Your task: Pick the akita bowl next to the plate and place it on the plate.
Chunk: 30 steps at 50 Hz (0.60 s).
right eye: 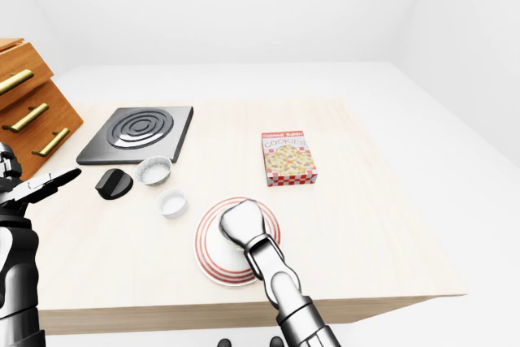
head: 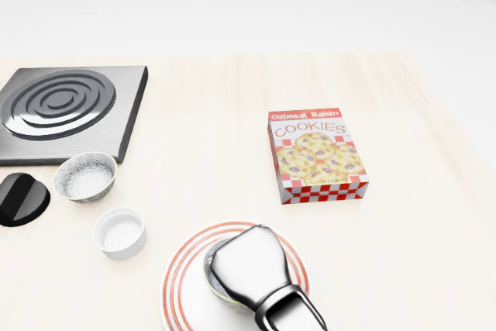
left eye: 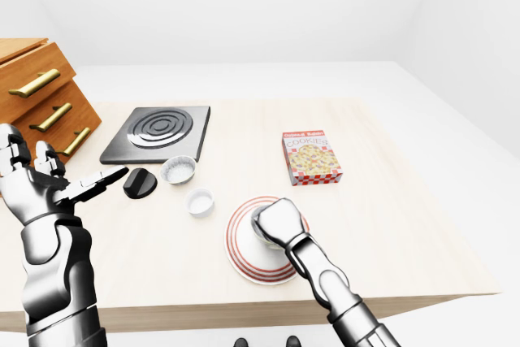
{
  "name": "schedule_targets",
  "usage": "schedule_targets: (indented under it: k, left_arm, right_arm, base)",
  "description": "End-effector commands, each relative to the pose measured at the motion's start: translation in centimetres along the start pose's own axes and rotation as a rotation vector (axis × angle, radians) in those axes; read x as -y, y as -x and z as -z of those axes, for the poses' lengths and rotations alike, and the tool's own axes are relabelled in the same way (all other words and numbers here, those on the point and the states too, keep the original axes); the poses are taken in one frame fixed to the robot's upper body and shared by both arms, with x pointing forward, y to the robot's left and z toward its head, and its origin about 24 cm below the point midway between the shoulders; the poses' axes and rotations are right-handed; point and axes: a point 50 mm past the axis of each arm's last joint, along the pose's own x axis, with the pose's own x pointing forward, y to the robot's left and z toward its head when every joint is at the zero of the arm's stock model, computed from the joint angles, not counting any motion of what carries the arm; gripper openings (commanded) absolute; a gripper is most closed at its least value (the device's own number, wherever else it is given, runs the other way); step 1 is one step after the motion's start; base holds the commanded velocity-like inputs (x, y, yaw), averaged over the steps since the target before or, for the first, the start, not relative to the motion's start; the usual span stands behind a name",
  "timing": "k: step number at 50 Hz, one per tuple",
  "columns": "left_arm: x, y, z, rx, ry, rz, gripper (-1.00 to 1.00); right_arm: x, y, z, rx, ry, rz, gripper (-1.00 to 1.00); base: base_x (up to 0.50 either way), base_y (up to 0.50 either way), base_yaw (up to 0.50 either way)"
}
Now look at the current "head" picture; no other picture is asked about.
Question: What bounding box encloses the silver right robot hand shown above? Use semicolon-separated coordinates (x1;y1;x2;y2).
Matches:
208;223;301;313

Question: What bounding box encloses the grey patterned bowl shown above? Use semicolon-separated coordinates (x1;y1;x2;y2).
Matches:
53;151;118;204
202;236;255;315

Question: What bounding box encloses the white plate with red rings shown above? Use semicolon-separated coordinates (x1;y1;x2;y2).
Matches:
159;221;313;331

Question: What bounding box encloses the flat dark stove plate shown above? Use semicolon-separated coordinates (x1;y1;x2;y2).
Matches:
0;65;149;167

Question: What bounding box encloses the oatmeal raisin cookies box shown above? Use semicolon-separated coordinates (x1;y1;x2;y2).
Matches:
267;107;370;205

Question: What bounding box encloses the small white ramekin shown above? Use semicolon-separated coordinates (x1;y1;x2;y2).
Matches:
92;207;147;260

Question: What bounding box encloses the round black stove knob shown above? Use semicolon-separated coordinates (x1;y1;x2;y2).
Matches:
0;171;51;228

